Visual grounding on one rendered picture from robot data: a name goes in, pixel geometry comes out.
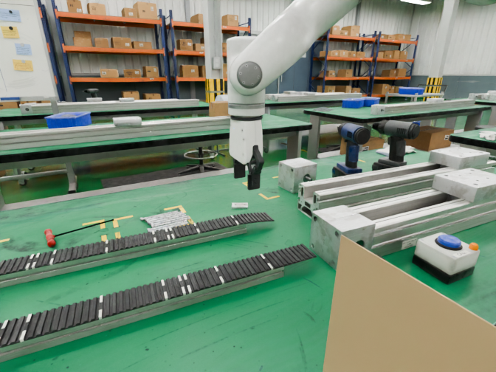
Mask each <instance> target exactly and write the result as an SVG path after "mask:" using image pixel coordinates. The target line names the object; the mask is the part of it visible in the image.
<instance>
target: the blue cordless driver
mask: <svg viewBox="0 0 496 372"><path fill-rule="evenodd" d="M337 130H338V133H339V135H340V136H341V137H343V138H344V139H345V142H346V143H347V145H346V155H345V162H338V163H337V166H334V167H333V168H332V177H333V178H334V177H339V176H347V175H352V174H357V173H361V172H362V169H361V168H360V167H358V166H357V162H358V161H359V146H358V144H359V145H364V144H365V143H367V142H368V141H369V139H370V138H371V133H370V131H369V130H368V129H367V128H365V127H362V126H360V125H355V124H353V123H342V124H341V125H339V126H337Z"/></svg>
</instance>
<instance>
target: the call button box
mask: <svg viewBox="0 0 496 372"><path fill-rule="evenodd" d="M444 234H445V233H443V232H440V233H437V234H435V235H430V236H427V237H425V238H420V239H419V240H417V244H416V249H415V252H414V253H415V255H414V256H413V260H412V263H413V264H415V265H416V266H418V267H420V268H422V269H423V270H424V271H426V272H428V273H430V274H431V275H432V276H434V277H436V278H438V279H439V280H441V281H442V282H444V283H445V284H447V285H448V284H451V283H454V282H456V281H457V280H460V279H463V278H465V277H468V276H470V275H472V274H473V272H474V269H475V267H474V266H475V264H476V262H477V259H478V256H479V254H480V250H479V249H478V250H477V251H474V250H471V249H470V248H469V245H468V244H466V243H464V242H461V246H460V247H459V248H452V247H446V246H444V245H443V244H440V243H439V242H438V240H437V239H438V236H439V235H444ZM445 235H446V234H445Z"/></svg>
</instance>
